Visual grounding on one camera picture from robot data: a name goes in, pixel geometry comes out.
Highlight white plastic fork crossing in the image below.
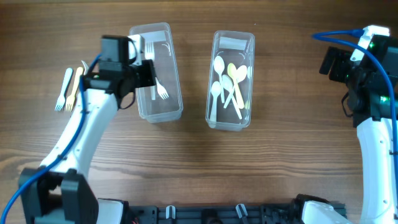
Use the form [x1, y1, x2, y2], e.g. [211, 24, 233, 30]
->
[155, 78, 169, 100]

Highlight white plastic knife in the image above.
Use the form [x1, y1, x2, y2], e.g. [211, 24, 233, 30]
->
[145, 41, 155, 101]

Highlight yellow plastic fork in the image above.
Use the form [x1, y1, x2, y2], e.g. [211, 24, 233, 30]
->
[65, 67, 84, 112]

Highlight white plastic fork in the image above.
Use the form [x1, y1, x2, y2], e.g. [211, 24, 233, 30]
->
[55, 68, 73, 111]

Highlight white plastic spoon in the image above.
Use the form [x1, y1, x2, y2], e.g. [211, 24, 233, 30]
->
[222, 75, 242, 119]
[213, 55, 225, 103]
[210, 81, 221, 122]
[223, 65, 248, 110]

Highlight yellow plastic spoon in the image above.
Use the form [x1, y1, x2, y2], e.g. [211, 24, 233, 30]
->
[226, 63, 245, 110]

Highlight clear plastic fork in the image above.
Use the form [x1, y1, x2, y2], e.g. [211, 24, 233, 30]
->
[81, 60, 89, 75]

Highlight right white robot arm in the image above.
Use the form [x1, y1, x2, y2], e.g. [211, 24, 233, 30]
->
[312, 31, 397, 223]

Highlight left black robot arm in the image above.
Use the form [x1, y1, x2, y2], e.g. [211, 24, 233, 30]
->
[11, 34, 155, 223]

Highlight left clear plastic container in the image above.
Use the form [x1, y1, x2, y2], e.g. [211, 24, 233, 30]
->
[129, 22, 183, 123]

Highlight clear plastic container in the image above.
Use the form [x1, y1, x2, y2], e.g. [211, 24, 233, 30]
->
[129, 22, 183, 123]
[205, 30, 255, 131]

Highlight right clear plastic container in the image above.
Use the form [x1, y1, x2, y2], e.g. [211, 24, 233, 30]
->
[205, 30, 255, 131]

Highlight left blue cable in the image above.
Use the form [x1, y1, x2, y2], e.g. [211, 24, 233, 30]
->
[0, 53, 103, 224]

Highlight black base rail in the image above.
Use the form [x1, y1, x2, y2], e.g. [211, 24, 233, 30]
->
[124, 202, 346, 224]

